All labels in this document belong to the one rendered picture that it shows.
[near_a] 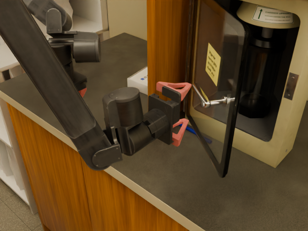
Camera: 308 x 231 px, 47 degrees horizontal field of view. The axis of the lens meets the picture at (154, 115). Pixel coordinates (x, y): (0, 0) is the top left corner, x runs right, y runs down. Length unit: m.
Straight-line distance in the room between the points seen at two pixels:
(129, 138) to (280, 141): 0.47
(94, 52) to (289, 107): 0.49
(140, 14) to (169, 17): 0.76
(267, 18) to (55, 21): 0.49
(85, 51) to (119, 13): 1.03
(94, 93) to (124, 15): 0.63
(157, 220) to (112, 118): 0.48
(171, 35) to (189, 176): 0.40
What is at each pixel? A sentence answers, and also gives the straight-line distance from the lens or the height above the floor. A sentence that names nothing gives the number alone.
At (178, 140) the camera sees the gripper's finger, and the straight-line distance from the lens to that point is 0.79.
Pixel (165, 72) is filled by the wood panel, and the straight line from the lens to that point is 1.07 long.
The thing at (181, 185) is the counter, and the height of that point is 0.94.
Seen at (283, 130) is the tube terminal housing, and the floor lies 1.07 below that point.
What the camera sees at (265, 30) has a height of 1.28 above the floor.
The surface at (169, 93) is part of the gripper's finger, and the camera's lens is 0.73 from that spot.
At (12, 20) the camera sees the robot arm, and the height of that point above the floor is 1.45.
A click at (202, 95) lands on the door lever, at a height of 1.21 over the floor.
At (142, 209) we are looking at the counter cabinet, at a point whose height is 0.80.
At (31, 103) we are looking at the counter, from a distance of 1.33.
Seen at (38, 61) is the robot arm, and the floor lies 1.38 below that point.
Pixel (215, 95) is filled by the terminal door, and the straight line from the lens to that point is 0.86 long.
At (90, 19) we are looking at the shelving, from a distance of 2.06.
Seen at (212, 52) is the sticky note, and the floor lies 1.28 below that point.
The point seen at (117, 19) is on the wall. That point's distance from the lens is 1.90.
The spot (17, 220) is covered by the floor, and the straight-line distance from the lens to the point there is 2.22.
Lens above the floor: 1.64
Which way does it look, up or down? 36 degrees down
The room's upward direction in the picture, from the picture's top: straight up
